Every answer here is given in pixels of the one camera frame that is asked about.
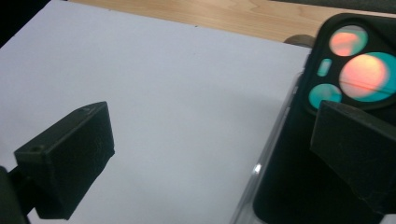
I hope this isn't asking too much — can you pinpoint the white board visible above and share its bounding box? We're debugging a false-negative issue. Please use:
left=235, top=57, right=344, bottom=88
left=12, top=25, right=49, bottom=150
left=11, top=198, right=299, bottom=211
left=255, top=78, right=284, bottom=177
left=0, top=0, right=312, bottom=224

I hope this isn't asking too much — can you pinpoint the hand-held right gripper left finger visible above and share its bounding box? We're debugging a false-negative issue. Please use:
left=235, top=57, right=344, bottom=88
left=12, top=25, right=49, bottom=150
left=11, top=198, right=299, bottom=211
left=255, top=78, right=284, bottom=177
left=13, top=101, right=116, bottom=221

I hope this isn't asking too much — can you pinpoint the iridescent phone case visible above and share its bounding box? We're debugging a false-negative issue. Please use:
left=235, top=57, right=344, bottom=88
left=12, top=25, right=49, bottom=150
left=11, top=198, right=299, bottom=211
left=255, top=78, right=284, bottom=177
left=307, top=24, right=396, bottom=110

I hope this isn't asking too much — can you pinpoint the dark round table grommet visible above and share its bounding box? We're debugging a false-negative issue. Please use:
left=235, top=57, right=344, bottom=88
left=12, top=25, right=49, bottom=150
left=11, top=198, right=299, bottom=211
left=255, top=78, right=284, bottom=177
left=283, top=34, right=317, bottom=49

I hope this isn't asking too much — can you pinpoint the clear plastic tray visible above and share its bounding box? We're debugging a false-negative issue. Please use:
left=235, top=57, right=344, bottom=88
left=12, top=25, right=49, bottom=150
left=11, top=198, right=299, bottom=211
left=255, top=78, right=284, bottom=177
left=229, top=71, right=312, bottom=224

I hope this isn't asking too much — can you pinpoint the black phone case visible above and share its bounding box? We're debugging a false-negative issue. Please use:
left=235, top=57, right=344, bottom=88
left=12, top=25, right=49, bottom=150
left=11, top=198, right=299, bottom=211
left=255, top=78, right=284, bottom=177
left=252, top=12, right=396, bottom=224

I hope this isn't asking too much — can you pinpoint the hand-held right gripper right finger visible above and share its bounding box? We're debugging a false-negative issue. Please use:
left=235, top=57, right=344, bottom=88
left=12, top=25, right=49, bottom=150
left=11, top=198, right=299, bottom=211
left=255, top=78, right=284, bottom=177
left=309, top=100, right=396, bottom=216

